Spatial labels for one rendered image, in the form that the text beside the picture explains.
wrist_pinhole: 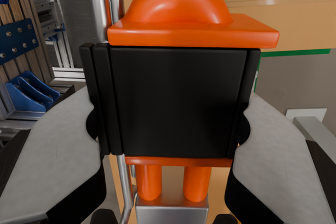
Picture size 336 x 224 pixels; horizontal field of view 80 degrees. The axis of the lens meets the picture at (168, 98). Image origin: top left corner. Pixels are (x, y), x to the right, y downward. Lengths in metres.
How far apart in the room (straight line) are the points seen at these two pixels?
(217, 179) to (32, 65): 0.69
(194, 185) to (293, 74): 1.58
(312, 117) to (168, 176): 1.81
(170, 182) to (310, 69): 1.63
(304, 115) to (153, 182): 1.82
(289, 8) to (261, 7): 0.10
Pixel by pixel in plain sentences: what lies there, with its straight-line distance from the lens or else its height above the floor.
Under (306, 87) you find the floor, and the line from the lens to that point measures 1.82.
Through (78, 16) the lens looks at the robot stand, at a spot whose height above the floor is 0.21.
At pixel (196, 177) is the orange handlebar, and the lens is 0.17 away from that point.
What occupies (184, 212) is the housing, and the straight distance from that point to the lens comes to 0.19.
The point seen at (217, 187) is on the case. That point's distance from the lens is 0.73.
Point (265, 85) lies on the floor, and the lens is 1.67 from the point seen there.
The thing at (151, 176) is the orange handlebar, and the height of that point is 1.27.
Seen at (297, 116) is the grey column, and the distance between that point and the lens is 1.93.
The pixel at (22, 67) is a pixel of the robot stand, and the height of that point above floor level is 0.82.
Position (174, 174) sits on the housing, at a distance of 0.21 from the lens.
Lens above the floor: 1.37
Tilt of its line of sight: 59 degrees down
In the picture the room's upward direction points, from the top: 176 degrees counter-clockwise
